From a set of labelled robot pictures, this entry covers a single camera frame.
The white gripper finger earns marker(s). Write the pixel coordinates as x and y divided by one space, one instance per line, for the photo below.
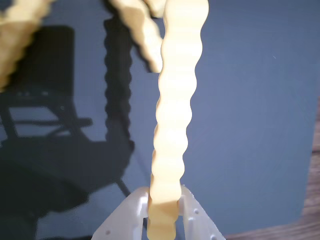
197 220
125 215

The dark grey mat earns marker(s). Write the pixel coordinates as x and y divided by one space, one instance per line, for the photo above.
250 100

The yellow crinkle toy fry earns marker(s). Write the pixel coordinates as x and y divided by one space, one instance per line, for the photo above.
142 32
15 32
156 7
172 125

